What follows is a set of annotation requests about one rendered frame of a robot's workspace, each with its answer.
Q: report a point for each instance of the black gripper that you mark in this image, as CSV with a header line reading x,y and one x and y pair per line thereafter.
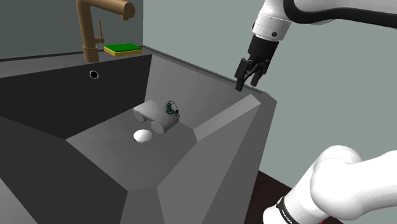
x,y
261,49

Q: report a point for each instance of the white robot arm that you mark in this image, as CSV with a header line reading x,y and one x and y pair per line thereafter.
x,y
341,183

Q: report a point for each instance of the grey toy vehicle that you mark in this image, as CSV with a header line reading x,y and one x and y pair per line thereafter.
x,y
155,116

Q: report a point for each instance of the white dome-shaped lid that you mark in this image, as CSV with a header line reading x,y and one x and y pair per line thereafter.
x,y
142,136

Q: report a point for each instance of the green and yellow sponge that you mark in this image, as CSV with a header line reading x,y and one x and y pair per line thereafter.
x,y
122,49

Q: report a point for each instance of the bronze kitchen faucet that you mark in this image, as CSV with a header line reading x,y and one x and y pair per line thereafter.
x,y
93,28

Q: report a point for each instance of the grey kitchen sink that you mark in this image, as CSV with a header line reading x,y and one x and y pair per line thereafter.
x,y
102,161

